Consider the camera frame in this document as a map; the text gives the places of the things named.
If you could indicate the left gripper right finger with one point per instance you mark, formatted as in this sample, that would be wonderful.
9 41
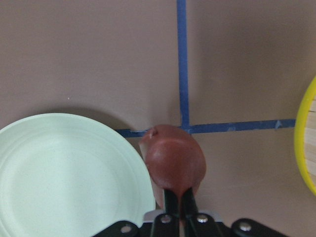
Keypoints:
197 224

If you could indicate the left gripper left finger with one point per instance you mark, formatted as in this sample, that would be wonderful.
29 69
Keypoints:
167 224

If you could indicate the reddish brown bun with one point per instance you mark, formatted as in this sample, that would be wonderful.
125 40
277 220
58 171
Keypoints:
174 161

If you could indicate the middle yellow steamer basket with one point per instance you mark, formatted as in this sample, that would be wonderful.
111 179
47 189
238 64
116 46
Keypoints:
305 137

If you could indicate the light green plate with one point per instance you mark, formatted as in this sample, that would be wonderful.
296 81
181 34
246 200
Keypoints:
63 175

